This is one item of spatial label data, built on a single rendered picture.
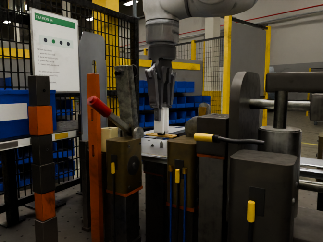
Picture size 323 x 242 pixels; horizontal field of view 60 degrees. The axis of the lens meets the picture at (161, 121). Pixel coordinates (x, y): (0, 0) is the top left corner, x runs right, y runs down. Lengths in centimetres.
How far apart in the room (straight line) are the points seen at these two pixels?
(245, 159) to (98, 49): 72
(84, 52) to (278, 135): 67
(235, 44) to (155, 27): 287
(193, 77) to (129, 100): 280
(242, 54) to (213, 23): 454
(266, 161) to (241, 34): 338
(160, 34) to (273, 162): 48
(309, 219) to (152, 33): 53
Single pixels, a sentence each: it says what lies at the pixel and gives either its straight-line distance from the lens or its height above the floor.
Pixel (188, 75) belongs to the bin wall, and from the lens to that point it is 334.
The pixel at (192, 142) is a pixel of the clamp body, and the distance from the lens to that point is 49.
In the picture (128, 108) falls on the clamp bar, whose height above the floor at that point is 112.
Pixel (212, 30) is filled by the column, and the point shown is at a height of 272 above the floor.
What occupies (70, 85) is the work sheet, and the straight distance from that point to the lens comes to 125.
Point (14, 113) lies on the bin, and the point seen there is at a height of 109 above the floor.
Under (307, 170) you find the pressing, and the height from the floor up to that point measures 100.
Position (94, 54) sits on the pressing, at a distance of 96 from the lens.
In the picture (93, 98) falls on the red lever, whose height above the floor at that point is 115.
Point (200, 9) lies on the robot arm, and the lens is 72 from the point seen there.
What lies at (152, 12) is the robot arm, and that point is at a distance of 76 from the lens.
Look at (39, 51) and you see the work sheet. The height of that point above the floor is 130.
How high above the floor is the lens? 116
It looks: 7 degrees down
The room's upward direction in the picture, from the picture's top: straight up
